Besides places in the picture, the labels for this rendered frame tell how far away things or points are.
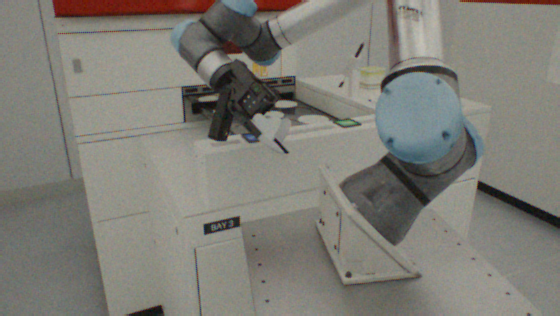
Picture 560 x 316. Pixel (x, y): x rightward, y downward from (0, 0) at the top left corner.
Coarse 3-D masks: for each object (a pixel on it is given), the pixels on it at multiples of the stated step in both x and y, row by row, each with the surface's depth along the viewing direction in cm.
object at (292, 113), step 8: (208, 112) 146; (280, 112) 145; (288, 112) 145; (296, 112) 145; (304, 112) 145; (312, 112) 145; (320, 112) 145; (296, 120) 136; (232, 128) 128; (240, 128) 128
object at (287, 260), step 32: (256, 224) 92; (288, 224) 92; (416, 224) 91; (448, 224) 91; (256, 256) 81; (288, 256) 81; (320, 256) 81; (416, 256) 80; (448, 256) 80; (480, 256) 80; (256, 288) 72; (288, 288) 72; (320, 288) 72; (352, 288) 72; (384, 288) 72; (416, 288) 72; (448, 288) 72; (480, 288) 72; (512, 288) 72
